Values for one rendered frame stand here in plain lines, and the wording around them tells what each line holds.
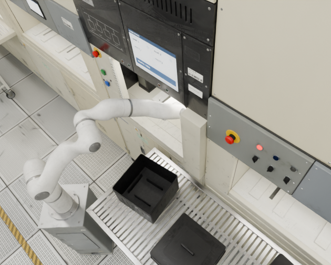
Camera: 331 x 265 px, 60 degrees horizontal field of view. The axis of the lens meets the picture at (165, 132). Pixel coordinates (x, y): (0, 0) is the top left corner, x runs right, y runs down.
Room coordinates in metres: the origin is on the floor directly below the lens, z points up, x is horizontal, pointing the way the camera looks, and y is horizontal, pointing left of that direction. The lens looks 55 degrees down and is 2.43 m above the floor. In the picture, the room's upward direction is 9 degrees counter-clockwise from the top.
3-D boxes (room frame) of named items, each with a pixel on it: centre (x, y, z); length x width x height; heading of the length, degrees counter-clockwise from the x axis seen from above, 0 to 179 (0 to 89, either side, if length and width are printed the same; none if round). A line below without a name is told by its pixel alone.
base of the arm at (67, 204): (0.74, 0.69, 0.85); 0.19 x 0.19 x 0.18
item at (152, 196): (0.73, 0.16, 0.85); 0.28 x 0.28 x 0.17; 47
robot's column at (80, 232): (0.74, 0.69, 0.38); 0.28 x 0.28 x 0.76; 84
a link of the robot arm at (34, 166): (0.77, 0.70, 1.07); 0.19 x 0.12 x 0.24; 20
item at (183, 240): (0.35, -0.02, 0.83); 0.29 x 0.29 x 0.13; 41
